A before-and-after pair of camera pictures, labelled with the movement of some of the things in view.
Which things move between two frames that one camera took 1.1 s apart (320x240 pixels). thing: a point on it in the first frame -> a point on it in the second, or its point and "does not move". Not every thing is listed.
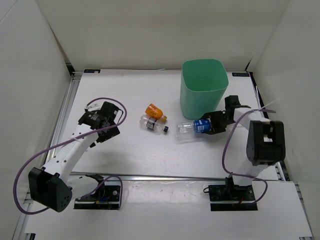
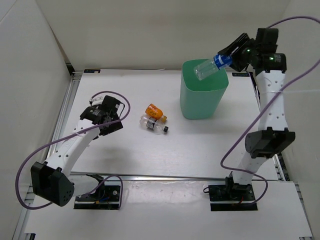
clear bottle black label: [156, 125] does not move
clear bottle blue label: [191, 130] -> [204, 68]
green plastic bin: [203, 82] does not move
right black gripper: [215, 128] -> [242, 39]
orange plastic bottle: [153, 111] does not move
